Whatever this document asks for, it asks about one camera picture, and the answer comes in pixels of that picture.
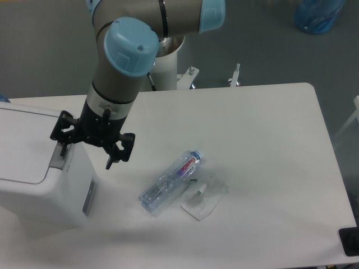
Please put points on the blue object at left edge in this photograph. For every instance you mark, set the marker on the blue object at left edge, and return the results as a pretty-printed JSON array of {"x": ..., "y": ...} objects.
[{"x": 4, "y": 99}]

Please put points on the white pedestal base frame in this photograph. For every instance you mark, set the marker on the white pedestal base frame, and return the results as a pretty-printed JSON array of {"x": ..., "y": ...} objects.
[{"x": 185, "y": 81}]

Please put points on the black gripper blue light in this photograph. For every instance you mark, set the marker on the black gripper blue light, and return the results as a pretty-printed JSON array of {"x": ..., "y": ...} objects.
[{"x": 69, "y": 130}]

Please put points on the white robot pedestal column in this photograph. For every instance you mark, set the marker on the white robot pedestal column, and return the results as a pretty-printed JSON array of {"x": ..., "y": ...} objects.
[{"x": 163, "y": 75}]

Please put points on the black device at table corner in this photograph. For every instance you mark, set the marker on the black device at table corner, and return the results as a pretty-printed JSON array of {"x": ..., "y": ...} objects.
[{"x": 349, "y": 239}]

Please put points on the clear plastic water bottle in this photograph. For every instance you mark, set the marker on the clear plastic water bottle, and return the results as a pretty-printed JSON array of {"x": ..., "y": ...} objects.
[{"x": 158, "y": 193}]

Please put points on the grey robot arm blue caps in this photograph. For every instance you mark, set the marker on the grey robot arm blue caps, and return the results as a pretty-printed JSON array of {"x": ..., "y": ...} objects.
[{"x": 128, "y": 35}]

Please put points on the white frame at right edge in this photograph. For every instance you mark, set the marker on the white frame at right edge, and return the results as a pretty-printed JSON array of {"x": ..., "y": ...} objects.
[{"x": 351, "y": 122}]

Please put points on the crumpled clear plastic wrapper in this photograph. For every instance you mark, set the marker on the crumpled clear plastic wrapper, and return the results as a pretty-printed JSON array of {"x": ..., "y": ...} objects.
[{"x": 202, "y": 196}]

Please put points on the white push-button trash can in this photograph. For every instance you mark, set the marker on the white push-button trash can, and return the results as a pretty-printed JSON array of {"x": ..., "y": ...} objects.
[{"x": 36, "y": 182}]

